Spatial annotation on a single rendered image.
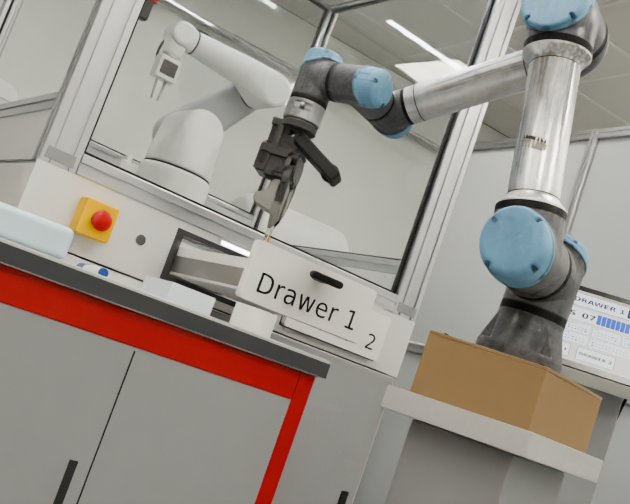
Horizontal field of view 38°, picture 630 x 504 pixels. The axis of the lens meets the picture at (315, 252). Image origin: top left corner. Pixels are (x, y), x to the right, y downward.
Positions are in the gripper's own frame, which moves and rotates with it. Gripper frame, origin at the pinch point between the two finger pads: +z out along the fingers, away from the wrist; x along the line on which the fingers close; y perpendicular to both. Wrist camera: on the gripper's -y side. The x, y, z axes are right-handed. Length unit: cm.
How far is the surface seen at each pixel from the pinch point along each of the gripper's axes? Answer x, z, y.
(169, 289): 24.1, 19.5, 7.6
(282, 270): 6.8, 8.8, -5.7
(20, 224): 59, 20, 18
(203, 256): -6.5, 9.8, 12.9
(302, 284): 3.3, 9.7, -9.5
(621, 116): -364, -183, -96
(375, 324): -50, 8, -21
